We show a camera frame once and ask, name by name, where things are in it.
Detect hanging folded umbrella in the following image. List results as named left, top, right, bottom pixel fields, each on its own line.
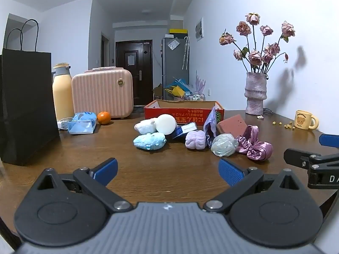
left=183, top=36, right=190, bottom=70

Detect light blue plush toy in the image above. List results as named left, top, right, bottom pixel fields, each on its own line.
left=133, top=133, right=167, bottom=151

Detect white round puff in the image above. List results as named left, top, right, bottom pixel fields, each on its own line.
left=155, top=114, right=177, bottom=135

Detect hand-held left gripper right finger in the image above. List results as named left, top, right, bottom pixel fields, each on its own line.
left=203, top=158, right=305, bottom=213

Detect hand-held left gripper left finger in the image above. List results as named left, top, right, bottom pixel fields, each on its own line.
left=32, top=158, right=134, bottom=213

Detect dark side door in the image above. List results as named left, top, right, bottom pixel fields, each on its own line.
left=101, top=33, right=110, bottom=68

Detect bunch of dried roses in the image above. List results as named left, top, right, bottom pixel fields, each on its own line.
left=219, top=12, right=296, bottom=74

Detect purple pampas grass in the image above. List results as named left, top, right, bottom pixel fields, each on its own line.
left=195, top=70, right=206, bottom=94

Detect black paper bag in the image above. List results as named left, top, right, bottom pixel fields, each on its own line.
left=0, top=19, right=61, bottom=167

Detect yellow thermos bottle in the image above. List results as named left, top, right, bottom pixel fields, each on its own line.
left=51, top=63, right=75, bottom=122

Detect white wall panel box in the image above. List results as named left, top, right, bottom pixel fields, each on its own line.
left=195, top=18, right=204, bottom=41

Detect pink textured vase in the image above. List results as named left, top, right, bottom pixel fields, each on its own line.
left=244, top=72, right=268, bottom=115

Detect blue bag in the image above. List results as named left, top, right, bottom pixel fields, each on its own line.
left=172, top=78, right=190, bottom=92

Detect cream bear mug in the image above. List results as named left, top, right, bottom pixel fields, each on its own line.
left=295, top=110, right=320, bottom=130

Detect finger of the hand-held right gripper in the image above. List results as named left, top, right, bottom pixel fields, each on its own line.
left=283, top=148, right=339, bottom=169
left=319, top=134, right=339, bottom=148

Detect white charger with cable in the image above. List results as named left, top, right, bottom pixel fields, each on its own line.
left=58, top=118, right=76, bottom=131

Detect red-brown sponge block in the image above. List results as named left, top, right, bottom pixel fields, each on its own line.
left=216, top=114, right=248, bottom=137

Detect dark brown entrance door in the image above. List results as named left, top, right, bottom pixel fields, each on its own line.
left=116, top=40, right=153, bottom=106

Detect navy cloth with white label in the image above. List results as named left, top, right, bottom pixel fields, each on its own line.
left=165, top=123, right=198, bottom=141

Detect orange fruit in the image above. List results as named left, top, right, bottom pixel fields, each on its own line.
left=97, top=111, right=112, bottom=125

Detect metal storage cart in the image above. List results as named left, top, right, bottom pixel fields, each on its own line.
left=183, top=91, right=206, bottom=101

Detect scattered yellow seeds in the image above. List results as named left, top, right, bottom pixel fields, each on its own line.
left=273, top=121, right=293, bottom=130

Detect lavender cloth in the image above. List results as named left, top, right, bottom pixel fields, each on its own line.
left=203, top=106, right=218, bottom=147

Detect fuzzy lavender soft item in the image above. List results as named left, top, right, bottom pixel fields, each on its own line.
left=185, top=130, right=207, bottom=150

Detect red cardboard box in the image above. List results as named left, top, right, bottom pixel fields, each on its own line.
left=144, top=100, right=225, bottom=125

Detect blue tissue pack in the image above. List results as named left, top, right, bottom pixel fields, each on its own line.
left=67, top=112, right=98, bottom=134

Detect pink ribbed suitcase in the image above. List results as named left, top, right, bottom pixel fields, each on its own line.
left=71, top=67, right=133, bottom=119

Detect white tan hamster plush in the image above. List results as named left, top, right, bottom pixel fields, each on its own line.
left=134, top=119, right=157, bottom=134

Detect pink satin scrunchie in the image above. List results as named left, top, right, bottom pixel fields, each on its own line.
left=247, top=141, right=273, bottom=162
left=236, top=125, right=259, bottom=154

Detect yellow bag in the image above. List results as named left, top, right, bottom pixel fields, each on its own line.
left=165, top=85, right=184, bottom=97

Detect grey refrigerator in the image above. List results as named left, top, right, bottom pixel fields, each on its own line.
left=162, top=37, right=189, bottom=99

